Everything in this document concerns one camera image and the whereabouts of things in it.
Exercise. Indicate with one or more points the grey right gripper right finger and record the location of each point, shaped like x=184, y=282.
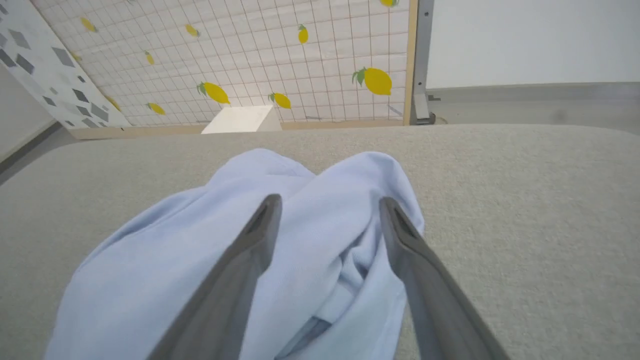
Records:
x=430, y=300

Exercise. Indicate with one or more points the grey metal post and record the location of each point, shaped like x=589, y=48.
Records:
x=422, y=50

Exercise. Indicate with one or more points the light blue garment white lining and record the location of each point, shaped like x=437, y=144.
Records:
x=150, y=275

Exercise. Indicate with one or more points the white box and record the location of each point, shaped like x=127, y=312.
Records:
x=240, y=121

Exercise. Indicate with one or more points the lemon print grid panel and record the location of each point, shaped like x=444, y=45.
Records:
x=325, y=60

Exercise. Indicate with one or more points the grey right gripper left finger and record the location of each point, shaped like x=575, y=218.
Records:
x=230, y=290

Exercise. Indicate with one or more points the white grey terrazzo pattern panel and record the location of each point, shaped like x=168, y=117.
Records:
x=40, y=65

